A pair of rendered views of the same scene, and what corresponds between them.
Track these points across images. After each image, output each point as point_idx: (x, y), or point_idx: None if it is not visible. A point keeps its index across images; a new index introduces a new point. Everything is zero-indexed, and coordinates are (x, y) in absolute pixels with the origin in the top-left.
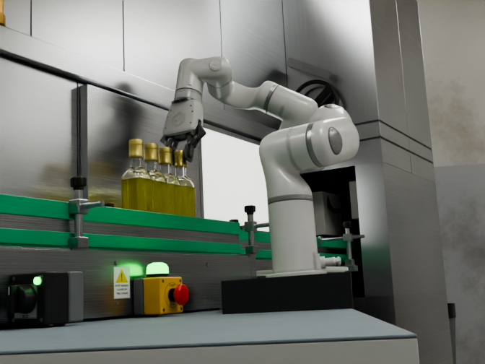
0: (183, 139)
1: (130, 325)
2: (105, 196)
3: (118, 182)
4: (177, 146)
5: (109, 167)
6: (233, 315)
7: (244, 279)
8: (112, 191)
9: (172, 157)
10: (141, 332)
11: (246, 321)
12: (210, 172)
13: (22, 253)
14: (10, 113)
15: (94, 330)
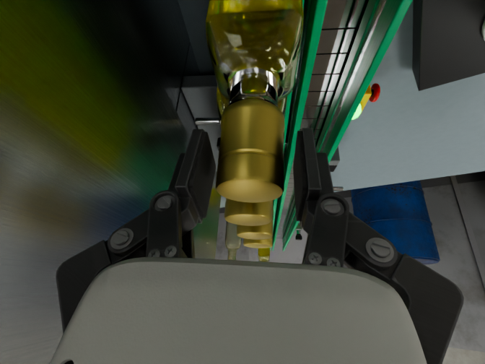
0: (202, 272)
1: (376, 144)
2: (167, 146)
3: (144, 155)
4: (178, 224)
5: (151, 196)
6: (427, 95)
7: (445, 83)
8: (157, 146)
9: None
10: (400, 165)
11: (439, 138)
12: None
13: None
14: None
15: (372, 159)
